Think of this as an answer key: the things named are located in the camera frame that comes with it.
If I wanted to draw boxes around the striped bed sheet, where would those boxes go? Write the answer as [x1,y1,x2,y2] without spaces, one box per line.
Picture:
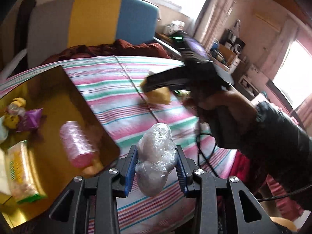
[1,56,236,233]

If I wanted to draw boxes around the person's right hand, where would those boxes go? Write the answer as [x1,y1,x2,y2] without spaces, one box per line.
[182,88,258,132]

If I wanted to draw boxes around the white chair armrest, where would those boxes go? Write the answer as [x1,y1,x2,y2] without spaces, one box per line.
[153,37,181,60]

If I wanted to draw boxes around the white blue sock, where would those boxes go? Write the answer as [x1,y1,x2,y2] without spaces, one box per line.
[0,116,8,144]

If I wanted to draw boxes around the cream white book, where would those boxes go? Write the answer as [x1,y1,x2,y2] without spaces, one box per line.
[0,150,11,197]

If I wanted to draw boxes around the dark red blanket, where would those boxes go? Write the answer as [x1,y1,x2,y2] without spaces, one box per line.
[40,39,170,66]

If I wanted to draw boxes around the blue yellow grey headboard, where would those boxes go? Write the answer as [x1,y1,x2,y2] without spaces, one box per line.
[27,0,159,69]

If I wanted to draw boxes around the black cable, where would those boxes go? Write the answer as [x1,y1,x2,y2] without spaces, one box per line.
[196,120,312,203]

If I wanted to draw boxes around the yellow sponge block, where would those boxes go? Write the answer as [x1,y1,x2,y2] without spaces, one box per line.
[144,87,171,105]

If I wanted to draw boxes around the yellow sock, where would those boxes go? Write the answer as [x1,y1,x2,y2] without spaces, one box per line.
[3,98,27,130]

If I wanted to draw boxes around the green cracker packet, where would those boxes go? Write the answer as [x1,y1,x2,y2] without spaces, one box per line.
[6,140,47,204]

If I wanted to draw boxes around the person's right forearm sleeve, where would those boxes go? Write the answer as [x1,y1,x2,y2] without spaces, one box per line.
[211,100,312,211]

